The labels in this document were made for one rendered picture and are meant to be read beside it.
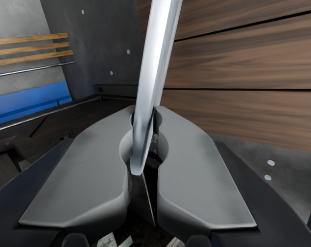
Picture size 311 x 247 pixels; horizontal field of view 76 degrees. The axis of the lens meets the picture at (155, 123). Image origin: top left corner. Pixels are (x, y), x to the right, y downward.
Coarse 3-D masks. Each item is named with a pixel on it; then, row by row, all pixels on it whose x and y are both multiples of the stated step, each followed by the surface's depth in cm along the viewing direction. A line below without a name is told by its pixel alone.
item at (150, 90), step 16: (160, 0) 8; (176, 0) 11; (160, 16) 8; (176, 16) 25; (160, 32) 8; (144, 48) 8; (160, 48) 8; (144, 64) 9; (160, 64) 9; (144, 80) 9; (160, 80) 13; (144, 96) 9; (160, 96) 25; (144, 112) 10; (144, 128) 11; (144, 144) 12; (144, 160) 20
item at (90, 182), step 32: (96, 128) 9; (128, 128) 9; (64, 160) 7; (96, 160) 7; (64, 192) 6; (96, 192) 6; (128, 192) 8; (32, 224) 5; (64, 224) 5; (96, 224) 6
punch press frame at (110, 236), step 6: (6, 150) 84; (12, 150) 83; (12, 156) 77; (18, 156) 76; (18, 162) 71; (18, 168) 66; (108, 234) 63; (126, 234) 71; (102, 240) 62; (108, 240) 63; (114, 240) 65; (120, 240) 69; (126, 240) 69; (102, 246) 62; (108, 246) 64; (114, 246) 65; (120, 246) 68; (126, 246) 70
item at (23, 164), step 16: (96, 96) 131; (112, 96) 121; (128, 96) 112; (64, 112) 104; (80, 112) 98; (96, 112) 93; (112, 112) 88; (16, 128) 87; (32, 128) 83; (48, 128) 81; (64, 128) 77; (80, 128) 74; (0, 144) 77; (16, 144) 68; (32, 144) 65; (48, 144) 64; (32, 160) 53
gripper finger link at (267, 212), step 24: (216, 144) 8; (240, 168) 7; (240, 192) 6; (264, 192) 6; (264, 216) 6; (288, 216) 6; (216, 240) 5; (240, 240) 5; (264, 240) 5; (288, 240) 5
